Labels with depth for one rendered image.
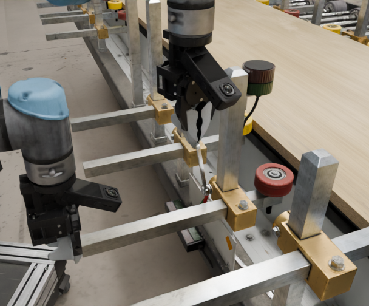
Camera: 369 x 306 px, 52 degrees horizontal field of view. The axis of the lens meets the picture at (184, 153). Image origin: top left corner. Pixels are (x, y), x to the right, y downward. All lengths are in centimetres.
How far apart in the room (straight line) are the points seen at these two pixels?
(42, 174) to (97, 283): 123
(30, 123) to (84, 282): 131
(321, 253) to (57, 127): 42
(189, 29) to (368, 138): 59
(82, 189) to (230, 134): 30
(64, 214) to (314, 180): 40
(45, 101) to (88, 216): 159
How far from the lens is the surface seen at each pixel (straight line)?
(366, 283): 89
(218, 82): 62
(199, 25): 61
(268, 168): 85
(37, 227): 67
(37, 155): 59
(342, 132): 105
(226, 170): 79
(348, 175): 89
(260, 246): 107
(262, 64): 74
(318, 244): 61
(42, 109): 55
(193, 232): 97
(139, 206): 211
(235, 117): 73
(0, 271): 168
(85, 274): 184
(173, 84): 66
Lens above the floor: 139
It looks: 33 degrees down
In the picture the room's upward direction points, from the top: straight up
